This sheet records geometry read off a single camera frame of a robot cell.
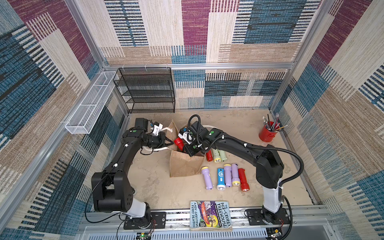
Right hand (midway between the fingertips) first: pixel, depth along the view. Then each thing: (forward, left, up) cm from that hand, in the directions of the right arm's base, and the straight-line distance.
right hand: (187, 153), depth 84 cm
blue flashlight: (-14, -17, -9) cm, 24 cm away
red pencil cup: (+15, -50, -2) cm, 52 cm away
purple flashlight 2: (-12, -26, -9) cm, 30 cm away
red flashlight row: (+4, -13, -10) cm, 17 cm away
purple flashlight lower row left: (-10, -11, -10) cm, 18 cm away
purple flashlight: (-9, -22, -9) cm, 26 cm away
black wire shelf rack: (+47, +30, +8) cm, 56 cm away
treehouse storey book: (-28, -11, -9) cm, 32 cm away
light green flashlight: (+2, -17, -9) cm, 19 cm away
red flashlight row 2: (+4, +4, +6) cm, 8 cm away
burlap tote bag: (-7, +3, +2) cm, 8 cm away
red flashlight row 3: (-15, -31, -9) cm, 35 cm away
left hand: (+3, +8, +6) cm, 10 cm away
